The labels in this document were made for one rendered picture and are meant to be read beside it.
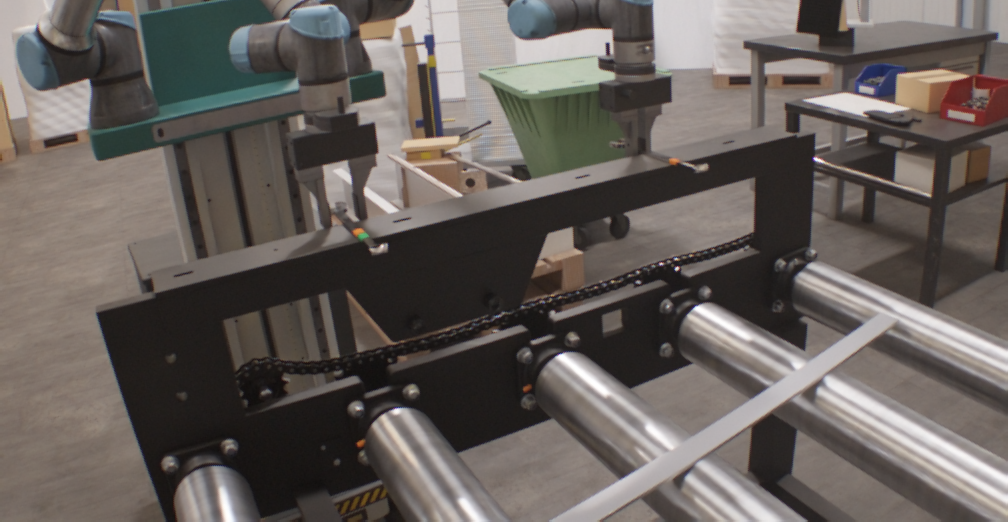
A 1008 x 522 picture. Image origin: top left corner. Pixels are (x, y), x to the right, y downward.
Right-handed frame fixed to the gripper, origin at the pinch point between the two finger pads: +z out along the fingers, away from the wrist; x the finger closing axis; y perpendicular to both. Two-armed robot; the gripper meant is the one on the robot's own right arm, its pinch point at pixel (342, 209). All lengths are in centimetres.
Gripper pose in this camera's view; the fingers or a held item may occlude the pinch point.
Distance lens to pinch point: 124.8
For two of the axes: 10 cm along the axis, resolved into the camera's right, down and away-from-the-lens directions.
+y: -4.6, -2.8, 8.4
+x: -8.8, 2.3, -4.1
